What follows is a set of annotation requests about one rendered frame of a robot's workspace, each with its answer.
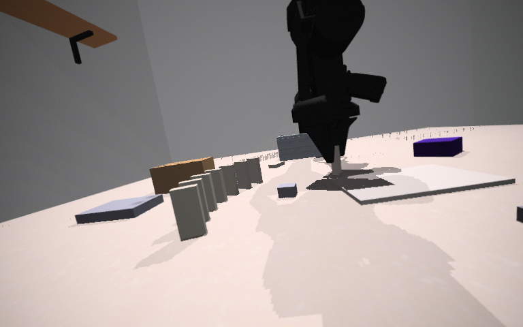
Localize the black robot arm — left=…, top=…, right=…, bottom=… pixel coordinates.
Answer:
left=287, top=0, right=387, bottom=106

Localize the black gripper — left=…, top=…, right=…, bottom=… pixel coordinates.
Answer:
left=291, top=63, right=360, bottom=164

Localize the brown rectangular block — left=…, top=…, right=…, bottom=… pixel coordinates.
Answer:
left=149, top=157, right=215, bottom=195

